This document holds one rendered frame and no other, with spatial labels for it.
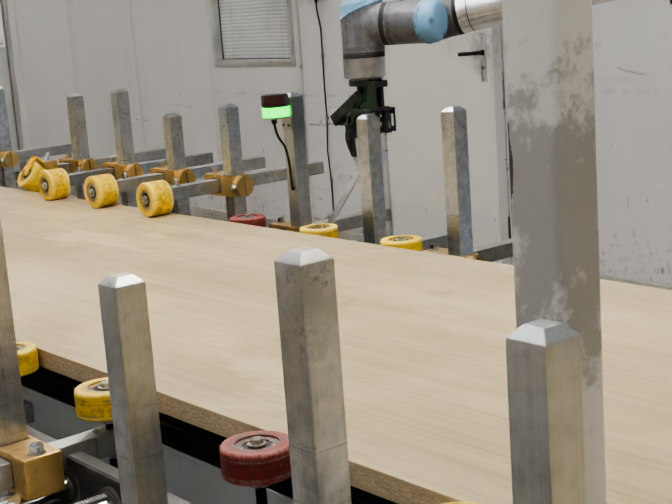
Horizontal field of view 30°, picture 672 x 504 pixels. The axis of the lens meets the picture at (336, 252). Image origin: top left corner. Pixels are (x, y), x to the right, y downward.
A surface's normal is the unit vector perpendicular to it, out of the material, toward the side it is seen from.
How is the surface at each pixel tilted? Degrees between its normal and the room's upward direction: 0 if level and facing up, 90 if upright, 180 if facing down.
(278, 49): 90
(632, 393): 0
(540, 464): 90
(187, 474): 90
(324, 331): 90
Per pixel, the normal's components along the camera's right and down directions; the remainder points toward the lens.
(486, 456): -0.07, -0.98
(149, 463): 0.64, 0.11
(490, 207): -0.80, 0.18
